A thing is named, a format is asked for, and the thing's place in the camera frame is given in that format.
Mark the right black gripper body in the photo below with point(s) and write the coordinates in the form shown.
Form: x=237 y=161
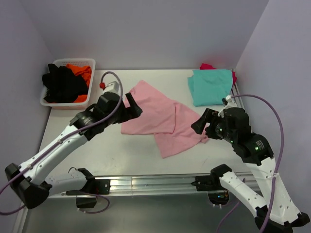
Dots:
x=216 y=129

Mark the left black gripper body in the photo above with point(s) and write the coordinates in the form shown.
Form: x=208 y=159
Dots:
x=122 y=115

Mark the pink t shirt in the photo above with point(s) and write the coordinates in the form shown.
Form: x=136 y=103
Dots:
x=167 y=120

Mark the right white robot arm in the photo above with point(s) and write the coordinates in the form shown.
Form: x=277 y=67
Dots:
x=273 y=210

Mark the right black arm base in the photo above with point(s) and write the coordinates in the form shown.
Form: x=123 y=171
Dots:
x=217 y=195

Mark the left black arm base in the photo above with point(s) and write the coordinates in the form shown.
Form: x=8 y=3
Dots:
x=91 y=194

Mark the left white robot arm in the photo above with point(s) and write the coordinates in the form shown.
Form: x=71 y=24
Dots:
x=31 y=181

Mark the teal folded t shirt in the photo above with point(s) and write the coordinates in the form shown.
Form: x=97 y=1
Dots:
x=209 y=87

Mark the orange t shirt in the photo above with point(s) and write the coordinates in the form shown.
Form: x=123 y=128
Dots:
x=85 y=72

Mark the magenta folded t shirt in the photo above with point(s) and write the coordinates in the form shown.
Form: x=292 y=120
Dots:
x=210 y=67

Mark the white plastic basket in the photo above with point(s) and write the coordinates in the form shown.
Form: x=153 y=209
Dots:
x=80 y=62

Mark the black t shirt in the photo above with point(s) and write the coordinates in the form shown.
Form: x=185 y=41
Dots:
x=62 y=85

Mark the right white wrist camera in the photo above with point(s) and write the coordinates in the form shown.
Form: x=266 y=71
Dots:
x=228 y=102

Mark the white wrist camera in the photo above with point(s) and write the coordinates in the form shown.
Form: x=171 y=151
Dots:
x=228 y=102
x=110 y=87

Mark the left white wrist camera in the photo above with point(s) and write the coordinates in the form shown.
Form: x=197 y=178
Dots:
x=110 y=87

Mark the aluminium rail frame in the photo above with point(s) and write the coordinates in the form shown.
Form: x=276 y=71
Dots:
x=161 y=203

